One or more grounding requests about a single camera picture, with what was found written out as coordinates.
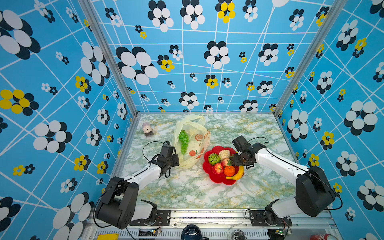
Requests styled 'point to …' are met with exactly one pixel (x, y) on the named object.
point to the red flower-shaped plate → (208, 168)
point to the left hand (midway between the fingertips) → (176, 157)
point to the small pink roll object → (147, 127)
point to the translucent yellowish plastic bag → (191, 139)
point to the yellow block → (109, 236)
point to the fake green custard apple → (213, 158)
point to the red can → (324, 236)
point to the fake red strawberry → (226, 162)
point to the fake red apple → (218, 168)
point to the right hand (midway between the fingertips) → (239, 160)
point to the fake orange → (229, 170)
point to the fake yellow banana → (238, 175)
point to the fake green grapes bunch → (184, 139)
